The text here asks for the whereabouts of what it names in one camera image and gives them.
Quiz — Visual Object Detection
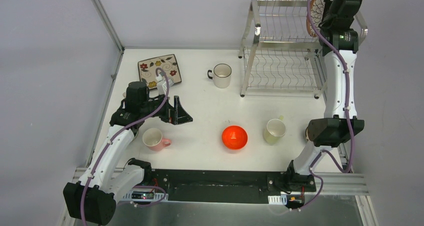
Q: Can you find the pink mug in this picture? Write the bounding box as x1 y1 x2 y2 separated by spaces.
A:
142 128 172 152

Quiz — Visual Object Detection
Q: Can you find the mint green bowl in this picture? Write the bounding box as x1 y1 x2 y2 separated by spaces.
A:
132 130 140 141

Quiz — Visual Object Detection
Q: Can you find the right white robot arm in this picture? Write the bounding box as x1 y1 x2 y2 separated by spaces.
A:
282 0 368 192

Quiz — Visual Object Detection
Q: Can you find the brown petal pattern plate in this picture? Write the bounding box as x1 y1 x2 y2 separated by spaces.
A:
310 0 325 28

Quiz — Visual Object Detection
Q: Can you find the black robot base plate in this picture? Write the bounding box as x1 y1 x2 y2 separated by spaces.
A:
142 169 317 204

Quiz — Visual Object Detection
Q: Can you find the pale yellow mug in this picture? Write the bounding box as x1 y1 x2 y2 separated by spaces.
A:
262 115 287 145

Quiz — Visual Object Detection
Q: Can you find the white mug black handle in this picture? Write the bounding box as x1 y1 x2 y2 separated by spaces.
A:
207 63 232 89

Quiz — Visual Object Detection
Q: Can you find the brown dish under right arm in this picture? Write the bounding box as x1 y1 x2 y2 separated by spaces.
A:
305 127 310 141

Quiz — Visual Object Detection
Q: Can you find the steel two-tier dish rack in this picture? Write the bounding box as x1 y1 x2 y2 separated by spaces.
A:
237 0 369 100

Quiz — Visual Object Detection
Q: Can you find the orange bowl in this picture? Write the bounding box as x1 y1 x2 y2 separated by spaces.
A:
221 125 248 150

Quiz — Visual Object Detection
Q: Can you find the square floral plate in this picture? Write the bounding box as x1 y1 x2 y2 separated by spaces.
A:
137 54 183 92

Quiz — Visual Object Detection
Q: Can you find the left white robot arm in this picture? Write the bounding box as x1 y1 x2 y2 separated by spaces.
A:
63 81 193 226

